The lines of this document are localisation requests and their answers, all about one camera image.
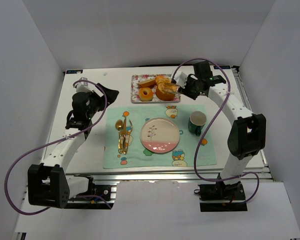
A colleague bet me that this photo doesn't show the large crumb-topped muffin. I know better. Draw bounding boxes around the large crumb-topped muffin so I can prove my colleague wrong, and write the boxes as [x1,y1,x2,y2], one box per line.
[155,83,179,101]

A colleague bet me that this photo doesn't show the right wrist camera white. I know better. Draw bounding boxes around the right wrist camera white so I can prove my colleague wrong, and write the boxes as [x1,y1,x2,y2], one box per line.
[171,70,188,88]

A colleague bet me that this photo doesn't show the ring donut bread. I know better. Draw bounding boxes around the ring donut bread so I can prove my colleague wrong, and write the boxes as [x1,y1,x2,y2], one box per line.
[138,87,153,102]

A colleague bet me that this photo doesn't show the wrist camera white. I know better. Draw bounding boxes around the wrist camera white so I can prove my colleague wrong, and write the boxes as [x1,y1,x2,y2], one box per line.
[171,70,188,88]
[73,77,92,93]

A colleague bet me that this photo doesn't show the aluminium table frame rail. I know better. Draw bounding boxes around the aluminium table frame rail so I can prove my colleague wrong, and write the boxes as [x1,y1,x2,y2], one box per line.
[231,65,275,181]

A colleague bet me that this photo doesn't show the gold spoon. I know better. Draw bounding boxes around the gold spoon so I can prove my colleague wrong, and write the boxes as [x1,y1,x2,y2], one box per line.
[115,119,123,154]

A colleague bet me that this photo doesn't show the floral rectangular tray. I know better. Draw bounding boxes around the floral rectangular tray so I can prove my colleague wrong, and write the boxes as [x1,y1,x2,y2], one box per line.
[130,73,181,104]

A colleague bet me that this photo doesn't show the pink white ceramic plate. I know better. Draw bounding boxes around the pink white ceramic plate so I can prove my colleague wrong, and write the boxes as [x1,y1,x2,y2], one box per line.
[140,117,180,154]

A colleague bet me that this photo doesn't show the blue label sticker left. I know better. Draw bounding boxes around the blue label sticker left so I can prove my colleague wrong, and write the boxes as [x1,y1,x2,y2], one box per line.
[65,69,83,75]

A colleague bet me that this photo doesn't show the green mug white inside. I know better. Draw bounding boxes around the green mug white inside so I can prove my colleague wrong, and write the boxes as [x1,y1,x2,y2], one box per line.
[188,111,207,137]

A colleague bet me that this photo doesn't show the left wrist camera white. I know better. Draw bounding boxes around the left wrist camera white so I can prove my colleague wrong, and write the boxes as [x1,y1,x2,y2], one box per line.
[73,77,92,93]

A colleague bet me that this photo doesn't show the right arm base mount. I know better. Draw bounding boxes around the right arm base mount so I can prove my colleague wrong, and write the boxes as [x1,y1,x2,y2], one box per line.
[193,181,248,213]

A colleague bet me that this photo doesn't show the sliced loaf bread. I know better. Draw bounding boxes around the sliced loaf bread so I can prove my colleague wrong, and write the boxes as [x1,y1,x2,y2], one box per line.
[138,78,156,88]

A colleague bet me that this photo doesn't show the small round bun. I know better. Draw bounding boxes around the small round bun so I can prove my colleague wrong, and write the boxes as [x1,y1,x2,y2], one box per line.
[155,75,172,85]

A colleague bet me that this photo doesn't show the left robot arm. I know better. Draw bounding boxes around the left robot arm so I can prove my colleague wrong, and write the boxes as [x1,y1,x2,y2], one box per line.
[27,83,119,209]

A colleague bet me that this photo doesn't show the silver metal tongs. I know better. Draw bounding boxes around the silver metal tongs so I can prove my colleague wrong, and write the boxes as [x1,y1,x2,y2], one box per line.
[162,83,182,95]

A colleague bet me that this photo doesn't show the mint cartoon placemat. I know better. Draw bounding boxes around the mint cartoon placemat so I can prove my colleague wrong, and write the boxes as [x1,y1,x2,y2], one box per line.
[103,104,217,169]

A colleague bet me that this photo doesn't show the blue label sticker right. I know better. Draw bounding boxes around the blue label sticker right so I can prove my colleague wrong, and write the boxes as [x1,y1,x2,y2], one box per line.
[213,65,231,70]

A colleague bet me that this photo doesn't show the gold knife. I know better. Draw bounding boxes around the gold knife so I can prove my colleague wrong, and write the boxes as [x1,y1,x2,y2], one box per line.
[121,116,127,154]

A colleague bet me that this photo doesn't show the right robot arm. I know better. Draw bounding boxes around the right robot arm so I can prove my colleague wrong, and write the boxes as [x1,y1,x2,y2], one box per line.
[103,61,266,185]

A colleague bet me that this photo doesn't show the blue label sticker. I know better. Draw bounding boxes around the blue label sticker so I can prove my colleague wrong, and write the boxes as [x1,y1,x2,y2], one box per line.
[65,69,83,75]
[213,65,231,70]

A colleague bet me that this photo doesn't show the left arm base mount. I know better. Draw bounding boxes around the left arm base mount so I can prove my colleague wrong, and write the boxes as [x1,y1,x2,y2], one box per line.
[64,175,116,210]

